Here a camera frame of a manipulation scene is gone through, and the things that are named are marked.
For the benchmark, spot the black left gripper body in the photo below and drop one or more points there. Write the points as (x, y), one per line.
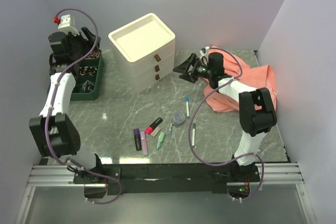
(79, 44)

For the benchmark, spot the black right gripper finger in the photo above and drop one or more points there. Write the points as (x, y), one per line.
(188, 78)
(184, 67)

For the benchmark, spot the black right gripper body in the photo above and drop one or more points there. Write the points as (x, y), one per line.
(201, 70)

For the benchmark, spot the clear round tape container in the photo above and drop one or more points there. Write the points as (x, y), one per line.
(178, 118)

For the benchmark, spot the white three-drawer organizer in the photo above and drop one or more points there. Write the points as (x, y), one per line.
(144, 51)

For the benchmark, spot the beige eraser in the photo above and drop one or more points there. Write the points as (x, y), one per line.
(155, 131)

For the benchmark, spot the green highlighter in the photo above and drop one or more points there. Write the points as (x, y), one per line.
(160, 140)

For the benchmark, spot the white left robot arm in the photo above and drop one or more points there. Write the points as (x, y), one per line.
(54, 133)

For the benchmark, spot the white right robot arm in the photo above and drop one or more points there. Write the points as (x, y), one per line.
(257, 113)

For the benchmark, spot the blue cap white marker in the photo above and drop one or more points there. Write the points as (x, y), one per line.
(187, 107)

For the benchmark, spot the green compartment tray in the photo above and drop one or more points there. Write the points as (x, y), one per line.
(87, 74)

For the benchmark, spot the thin blue pen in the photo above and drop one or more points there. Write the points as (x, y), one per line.
(170, 130)

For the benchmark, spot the green cap white marker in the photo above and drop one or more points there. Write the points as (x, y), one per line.
(193, 134)

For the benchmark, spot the pink cloth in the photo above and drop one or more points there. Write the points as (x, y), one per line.
(258, 77)

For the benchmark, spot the pink black highlighter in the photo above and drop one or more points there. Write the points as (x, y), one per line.
(153, 125)

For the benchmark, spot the purple black highlighter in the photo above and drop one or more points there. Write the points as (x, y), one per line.
(137, 139)

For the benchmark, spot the light pink highlighter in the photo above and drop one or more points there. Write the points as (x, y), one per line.
(144, 143)

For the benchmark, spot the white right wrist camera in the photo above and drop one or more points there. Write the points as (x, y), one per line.
(204, 52)

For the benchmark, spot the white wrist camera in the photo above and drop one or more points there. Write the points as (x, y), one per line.
(204, 52)
(66, 24)

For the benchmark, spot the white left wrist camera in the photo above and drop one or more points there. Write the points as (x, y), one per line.
(66, 24)

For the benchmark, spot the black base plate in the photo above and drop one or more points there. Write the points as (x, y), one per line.
(166, 178)

